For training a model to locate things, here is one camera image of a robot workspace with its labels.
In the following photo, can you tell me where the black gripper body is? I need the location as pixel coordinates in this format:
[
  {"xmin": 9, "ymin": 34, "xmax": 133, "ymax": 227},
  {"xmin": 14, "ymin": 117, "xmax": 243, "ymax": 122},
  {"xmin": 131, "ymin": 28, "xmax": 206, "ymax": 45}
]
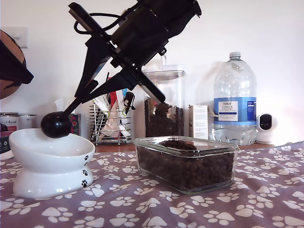
[{"xmin": 68, "ymin": 2, "xmax": 168, "ymax": 103}]

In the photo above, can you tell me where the black plastic measuring scoop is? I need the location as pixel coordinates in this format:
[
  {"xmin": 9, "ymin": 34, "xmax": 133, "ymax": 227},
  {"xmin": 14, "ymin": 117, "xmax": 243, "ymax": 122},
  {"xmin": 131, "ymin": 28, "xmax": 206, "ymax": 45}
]
[{"xmin": 40, "ymin": 80, "xmax": 99, "ymax": 139}]

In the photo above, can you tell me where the brown cat food kibble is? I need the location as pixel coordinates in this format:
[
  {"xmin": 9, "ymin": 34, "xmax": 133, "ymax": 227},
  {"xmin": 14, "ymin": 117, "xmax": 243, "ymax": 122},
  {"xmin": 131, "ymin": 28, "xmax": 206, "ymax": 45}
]
[
  {"xmin": 137, "ymin": 140, "xmax": 235, "ymax": 192},
  {"xmin": 144, "ymin": 96, "xmax": 185, "ymax": 138}
]

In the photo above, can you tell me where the white raised cat bowl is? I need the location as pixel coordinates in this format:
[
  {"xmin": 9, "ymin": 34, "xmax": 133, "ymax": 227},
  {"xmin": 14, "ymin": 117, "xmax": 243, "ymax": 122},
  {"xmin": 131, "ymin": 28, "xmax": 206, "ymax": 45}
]
[{"xmin": 9, "ymin": 128, "xmax": 96, "ymax": 199}]

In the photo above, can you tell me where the rectangular glass food container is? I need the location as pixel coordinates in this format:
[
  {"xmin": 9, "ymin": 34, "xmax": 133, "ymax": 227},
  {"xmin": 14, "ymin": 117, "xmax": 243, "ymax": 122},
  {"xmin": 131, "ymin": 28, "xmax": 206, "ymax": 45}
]
[{"xmin": 133, "ymin": 135, "xmax": 240, "ymax": 196}]

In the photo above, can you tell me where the plain white paper sachet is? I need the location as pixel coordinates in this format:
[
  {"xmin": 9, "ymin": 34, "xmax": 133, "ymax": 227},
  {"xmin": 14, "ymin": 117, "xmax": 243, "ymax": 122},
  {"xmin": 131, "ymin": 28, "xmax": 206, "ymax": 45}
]
[{"xmin": 115, "ymin": 91, "xmax": 126, "ymax": 114}]

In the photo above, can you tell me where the round brown wooden board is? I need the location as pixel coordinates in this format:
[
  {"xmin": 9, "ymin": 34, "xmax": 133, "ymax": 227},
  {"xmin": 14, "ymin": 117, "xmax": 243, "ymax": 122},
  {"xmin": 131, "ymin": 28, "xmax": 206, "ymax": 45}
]
[{"xmin": 0, "ymin": 29, "xmax": 27, "ymax": 100}]

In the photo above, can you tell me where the white green printed sachet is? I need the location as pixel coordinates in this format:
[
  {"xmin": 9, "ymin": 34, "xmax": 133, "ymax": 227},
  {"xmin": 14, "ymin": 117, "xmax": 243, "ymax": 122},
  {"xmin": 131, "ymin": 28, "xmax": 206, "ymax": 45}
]
[{"xmin": 91, "ymin": 96, "xmax": 112, "ymax": 118}]

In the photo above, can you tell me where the white paper tissue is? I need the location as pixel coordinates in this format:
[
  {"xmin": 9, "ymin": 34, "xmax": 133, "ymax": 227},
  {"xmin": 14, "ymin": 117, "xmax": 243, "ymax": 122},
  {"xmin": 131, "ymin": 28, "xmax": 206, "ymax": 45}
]
[{"xmin": 53, "ymin": 97, "xmax": 76, "ymax": 114}]

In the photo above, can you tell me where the metal can maroon label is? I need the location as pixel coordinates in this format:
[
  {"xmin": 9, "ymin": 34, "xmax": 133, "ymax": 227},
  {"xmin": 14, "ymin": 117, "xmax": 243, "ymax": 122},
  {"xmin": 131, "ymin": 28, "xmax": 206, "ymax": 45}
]
[{"xmin": 0, "ymin": 113, "xmax": 20, "ymax": 133}]

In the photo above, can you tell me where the metal can white label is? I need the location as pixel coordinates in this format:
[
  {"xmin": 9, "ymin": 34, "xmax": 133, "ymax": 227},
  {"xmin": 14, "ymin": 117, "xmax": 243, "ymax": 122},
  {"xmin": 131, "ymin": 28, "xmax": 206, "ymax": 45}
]
[{"xmin": 19, "ymin": 114, "xmax": 38, "ymax": 130}]

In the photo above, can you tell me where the floral tissue box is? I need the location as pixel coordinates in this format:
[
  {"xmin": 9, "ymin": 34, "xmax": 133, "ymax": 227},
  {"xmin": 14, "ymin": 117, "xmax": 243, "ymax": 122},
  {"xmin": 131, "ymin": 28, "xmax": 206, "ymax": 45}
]
[{"xmin": 48, "ymin": 113, "xmax": 81, "ymax": 137}]

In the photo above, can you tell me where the tall clear storage jar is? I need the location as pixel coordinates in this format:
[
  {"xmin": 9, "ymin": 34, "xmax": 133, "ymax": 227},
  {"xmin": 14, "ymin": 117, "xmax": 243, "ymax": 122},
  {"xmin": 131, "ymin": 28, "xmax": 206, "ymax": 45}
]
[{"xmin": 142, "ymin": 55, "xmax": 186, "ymax": 138}]

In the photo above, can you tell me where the dark and white bag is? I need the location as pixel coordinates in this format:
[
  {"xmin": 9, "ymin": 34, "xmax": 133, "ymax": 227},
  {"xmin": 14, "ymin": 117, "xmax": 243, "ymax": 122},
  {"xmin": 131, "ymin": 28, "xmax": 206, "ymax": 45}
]
[{"xmin": 0, "ymin": 130, "xmax": 14, "ymax": 160}]

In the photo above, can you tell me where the white printed carton box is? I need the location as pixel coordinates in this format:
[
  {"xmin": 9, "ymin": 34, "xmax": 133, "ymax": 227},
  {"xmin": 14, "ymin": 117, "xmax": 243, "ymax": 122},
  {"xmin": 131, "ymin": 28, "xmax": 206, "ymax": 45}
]
[{"xmin": 189, "ymin": 104, "xmax": 209, "ymax": 141}]

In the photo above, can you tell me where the large clear water bottle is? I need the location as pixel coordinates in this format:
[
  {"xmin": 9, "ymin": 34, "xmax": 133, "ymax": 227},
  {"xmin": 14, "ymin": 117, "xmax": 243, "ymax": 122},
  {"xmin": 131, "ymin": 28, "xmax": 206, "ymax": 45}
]
[{"xmin": 213, "ymin": 51, "xmax": 257, "ymax": 146}]

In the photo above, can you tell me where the grey paw print cloth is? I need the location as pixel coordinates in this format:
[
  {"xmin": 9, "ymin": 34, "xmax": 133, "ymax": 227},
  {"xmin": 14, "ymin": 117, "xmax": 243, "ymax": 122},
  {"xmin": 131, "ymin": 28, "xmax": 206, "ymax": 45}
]
[{"xmin": 0, "ymin": 141, "xmax": 304, "ymax": 228}]

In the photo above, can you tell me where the white wall switch plate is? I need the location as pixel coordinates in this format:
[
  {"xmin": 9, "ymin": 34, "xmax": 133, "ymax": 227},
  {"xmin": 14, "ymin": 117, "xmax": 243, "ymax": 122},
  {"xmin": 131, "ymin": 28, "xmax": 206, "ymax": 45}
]
[{"xmin": 1, "ymin": 26, "xmax": 29, "ymax": 49}]

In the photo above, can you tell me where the black looping cable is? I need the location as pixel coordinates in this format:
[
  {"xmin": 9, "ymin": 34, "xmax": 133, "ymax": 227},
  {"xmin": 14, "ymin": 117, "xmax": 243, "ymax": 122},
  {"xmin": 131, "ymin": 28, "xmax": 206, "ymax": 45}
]
[{"xmin": 74, "ymin": 13, "xmax": 124, "ymax": 34}]

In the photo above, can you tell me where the chrome wire rack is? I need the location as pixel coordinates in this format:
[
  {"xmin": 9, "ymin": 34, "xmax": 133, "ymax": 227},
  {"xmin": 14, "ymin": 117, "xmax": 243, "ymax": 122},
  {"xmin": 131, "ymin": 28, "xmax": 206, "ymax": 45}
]
[{"xmin": 89, "ymin": 104, "xmax": 132, "ymax": 145}]

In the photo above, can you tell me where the small white round camera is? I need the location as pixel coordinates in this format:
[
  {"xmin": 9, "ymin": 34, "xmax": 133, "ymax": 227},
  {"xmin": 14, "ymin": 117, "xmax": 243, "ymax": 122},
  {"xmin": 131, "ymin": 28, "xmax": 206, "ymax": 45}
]
[{"xmin": 255, "ymin": 113, "xmax": 278, "ymax": 145}]

